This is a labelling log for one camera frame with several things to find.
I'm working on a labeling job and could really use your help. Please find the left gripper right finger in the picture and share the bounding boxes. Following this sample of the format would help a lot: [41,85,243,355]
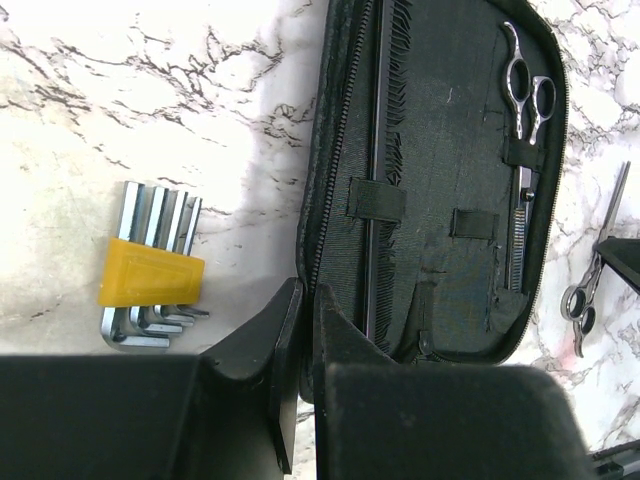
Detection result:
[312,285,595,479]

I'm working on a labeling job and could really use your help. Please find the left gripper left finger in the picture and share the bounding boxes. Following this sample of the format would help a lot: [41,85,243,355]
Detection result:
[1,278,303,479]

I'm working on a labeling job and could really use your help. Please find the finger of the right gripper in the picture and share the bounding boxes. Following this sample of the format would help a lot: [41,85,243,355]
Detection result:
[596,237,640,294]

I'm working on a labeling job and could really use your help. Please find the silver scissors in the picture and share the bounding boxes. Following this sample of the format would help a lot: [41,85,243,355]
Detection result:
[560,161,631,358]
[502,21,557,292]

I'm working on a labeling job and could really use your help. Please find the black zip tool case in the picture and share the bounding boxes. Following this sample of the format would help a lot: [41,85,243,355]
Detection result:
[295,0,571,367]

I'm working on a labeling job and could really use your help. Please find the black hair comb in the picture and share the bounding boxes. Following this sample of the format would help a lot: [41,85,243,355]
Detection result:
[363,1,412,353]

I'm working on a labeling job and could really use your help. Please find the yellow hex key set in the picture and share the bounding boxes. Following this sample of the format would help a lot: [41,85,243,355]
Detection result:
[98,181,209,353]

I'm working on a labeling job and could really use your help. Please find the aluminium frame rail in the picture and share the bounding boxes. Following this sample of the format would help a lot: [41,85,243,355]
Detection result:
[591,440,640,480]

